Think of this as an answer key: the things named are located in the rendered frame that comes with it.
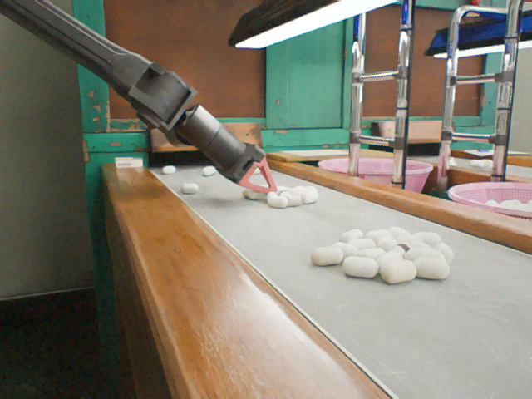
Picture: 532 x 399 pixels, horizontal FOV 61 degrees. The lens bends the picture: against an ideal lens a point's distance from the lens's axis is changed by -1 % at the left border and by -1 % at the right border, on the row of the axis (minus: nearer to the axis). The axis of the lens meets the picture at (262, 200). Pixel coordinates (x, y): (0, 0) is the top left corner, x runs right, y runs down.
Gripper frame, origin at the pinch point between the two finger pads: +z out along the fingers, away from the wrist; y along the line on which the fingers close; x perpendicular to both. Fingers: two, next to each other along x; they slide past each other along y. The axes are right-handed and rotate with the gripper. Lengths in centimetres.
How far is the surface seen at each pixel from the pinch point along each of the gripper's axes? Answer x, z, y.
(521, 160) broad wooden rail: -54, 63, 18
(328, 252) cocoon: 5.6, -5.9, -34.7
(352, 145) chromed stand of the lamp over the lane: -18.8, 11.5, 7.0
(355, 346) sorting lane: 11, -9, -49
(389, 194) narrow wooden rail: -9.9, 11.0, -13.9
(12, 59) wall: 10, -63, 132
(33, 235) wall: 63, -16, 133
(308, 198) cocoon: -2.0, 3.5, -6.7
